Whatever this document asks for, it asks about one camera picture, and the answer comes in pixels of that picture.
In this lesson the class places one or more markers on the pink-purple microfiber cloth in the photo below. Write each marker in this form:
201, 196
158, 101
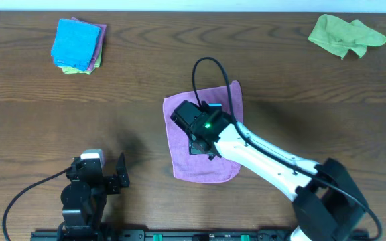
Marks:
198, 168

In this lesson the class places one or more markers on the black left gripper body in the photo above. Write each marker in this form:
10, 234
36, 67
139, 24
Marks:
113, 183

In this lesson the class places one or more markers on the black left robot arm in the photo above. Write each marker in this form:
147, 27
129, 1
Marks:
84, 199

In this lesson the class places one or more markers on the folded blue cloth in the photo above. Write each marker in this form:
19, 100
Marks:
59, 51

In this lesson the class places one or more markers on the folded light green cloth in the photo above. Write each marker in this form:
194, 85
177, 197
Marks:
72, 70

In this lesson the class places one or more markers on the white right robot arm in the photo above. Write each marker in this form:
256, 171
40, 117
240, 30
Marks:
327, 203

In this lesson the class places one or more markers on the folded purple cloth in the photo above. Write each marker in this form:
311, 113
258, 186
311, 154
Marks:
98, 47

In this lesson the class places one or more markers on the crumpled green cloth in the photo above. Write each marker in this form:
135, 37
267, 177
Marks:
338, 36

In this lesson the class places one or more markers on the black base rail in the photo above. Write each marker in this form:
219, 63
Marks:
140, 235

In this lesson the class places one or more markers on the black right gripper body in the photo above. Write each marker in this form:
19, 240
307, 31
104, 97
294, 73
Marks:
199, 144

